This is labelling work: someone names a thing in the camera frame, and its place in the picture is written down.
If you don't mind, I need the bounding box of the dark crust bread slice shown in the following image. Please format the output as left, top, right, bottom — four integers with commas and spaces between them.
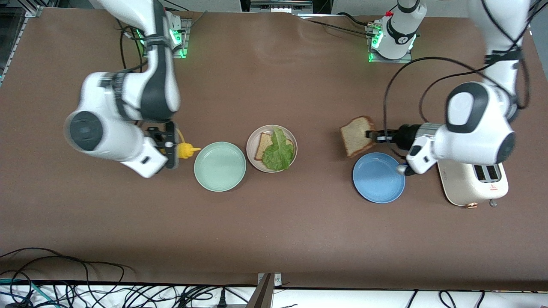
340, 116, 378, 158

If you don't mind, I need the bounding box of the yellow mustard squeeze bottle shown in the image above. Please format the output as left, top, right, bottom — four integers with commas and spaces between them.
176, 130, 202, 160

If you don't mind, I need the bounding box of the light brown bread slice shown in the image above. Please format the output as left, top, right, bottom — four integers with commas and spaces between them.
254, 132, 296, 162

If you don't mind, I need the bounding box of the green lettuce leaf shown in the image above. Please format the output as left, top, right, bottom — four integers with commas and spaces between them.
262, 127, 295, 171

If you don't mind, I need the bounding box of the blue plate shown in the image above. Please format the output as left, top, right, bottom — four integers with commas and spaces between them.
352, 152, 406, 204

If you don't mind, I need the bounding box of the mint green plate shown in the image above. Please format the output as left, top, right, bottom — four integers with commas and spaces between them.
194, 142, 247, 192

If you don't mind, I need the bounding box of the beige plate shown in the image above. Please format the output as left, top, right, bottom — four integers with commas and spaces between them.
246, 124, 298, 173

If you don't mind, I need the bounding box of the white toaster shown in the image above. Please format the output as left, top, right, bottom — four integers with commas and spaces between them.
436, 159, 509, 209

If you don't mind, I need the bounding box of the white side table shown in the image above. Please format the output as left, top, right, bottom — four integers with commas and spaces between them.
0, 280, 548, 308

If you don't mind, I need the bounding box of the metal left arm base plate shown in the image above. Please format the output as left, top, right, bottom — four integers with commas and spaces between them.
365, 24, 414, 65

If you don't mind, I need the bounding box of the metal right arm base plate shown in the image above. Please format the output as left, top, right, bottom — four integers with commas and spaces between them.
170, 18, 191, 59

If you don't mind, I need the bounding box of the aluminium frame profile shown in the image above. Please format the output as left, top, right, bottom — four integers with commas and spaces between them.
11, 0, 43, 18

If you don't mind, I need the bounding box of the grey aluminium post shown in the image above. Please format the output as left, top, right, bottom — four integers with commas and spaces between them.
246, 272, 283, 308

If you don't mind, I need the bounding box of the dark metal side frame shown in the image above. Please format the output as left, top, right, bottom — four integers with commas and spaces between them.
0, 6, 28, 80

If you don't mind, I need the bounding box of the teal cable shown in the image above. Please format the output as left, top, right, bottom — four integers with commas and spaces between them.
0, 278, 58, 308

